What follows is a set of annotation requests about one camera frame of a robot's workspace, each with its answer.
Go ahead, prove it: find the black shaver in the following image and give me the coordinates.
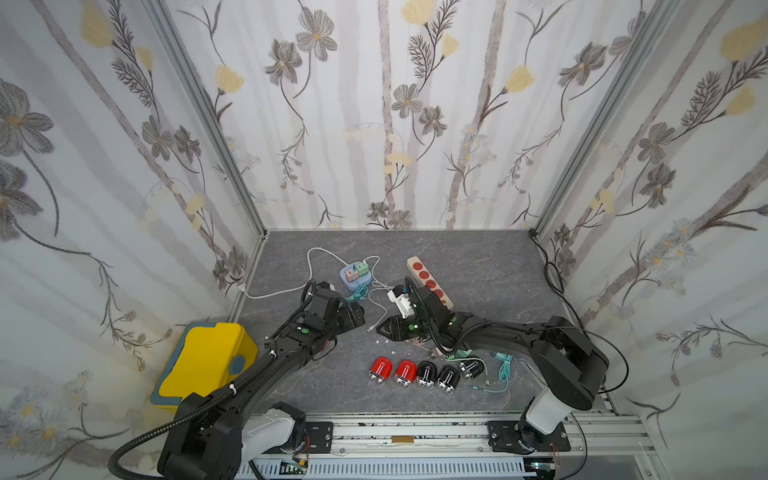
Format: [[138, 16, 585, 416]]
[[416, 360, 438, 388], [459, 358, 486, 379], [437, 365, 462, 392]]

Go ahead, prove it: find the beige power strip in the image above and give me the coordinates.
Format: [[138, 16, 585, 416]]
[[406, 256, 454, 309]]

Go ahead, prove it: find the red shaver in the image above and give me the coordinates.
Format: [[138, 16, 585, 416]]
[[369, 357, 393, 383], [394, 360, 418, 386]]

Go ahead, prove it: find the teal charger end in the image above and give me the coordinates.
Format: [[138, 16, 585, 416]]
[[494, 352, 514, 363]]

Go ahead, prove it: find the teal cable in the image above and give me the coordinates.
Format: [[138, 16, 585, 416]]
[[473, 356, 517, 395]]

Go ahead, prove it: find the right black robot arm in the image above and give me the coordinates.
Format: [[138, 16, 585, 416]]
[[375, 277, 610, 435]]

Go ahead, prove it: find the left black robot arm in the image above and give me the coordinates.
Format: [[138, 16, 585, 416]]
[[107, 280, 365, 479]]

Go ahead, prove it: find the blue round power cube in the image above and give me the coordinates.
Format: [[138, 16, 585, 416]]
[[339, 261, 373, 291]]

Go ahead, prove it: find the yellow lidded box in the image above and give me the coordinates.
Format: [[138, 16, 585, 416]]
[[150, 322, 258, 410]]

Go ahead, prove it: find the white power cube cable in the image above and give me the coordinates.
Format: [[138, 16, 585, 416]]
[[239, 247, 352, 300]]

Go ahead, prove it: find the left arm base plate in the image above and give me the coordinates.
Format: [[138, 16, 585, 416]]
[[279, 422, 334, 456]]

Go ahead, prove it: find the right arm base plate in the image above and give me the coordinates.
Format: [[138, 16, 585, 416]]
[[487, 421, 571, 456]]

